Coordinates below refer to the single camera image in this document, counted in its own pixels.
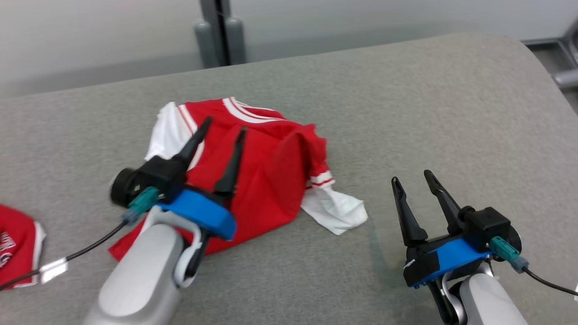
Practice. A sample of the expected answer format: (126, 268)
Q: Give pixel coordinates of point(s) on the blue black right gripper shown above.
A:
(447, 259)

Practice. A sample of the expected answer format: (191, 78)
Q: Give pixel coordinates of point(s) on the grey metal frame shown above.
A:
(564, 54)

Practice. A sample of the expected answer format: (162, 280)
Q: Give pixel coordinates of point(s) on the red white basketball jersey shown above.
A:
(271, 180)

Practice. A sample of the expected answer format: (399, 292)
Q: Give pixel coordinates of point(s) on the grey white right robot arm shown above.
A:
(487, 302)

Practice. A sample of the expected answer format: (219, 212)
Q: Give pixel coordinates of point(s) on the grey partition post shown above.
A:
(216, 27)

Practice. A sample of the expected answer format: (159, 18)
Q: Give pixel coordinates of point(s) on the red Bulls 23 shorts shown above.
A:
(18, 243)

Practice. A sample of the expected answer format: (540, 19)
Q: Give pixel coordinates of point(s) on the grey cylindrical post foot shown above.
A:
(207, 45)
(235, 40)

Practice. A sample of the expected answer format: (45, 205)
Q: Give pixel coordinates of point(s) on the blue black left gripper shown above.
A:
(207, 212)

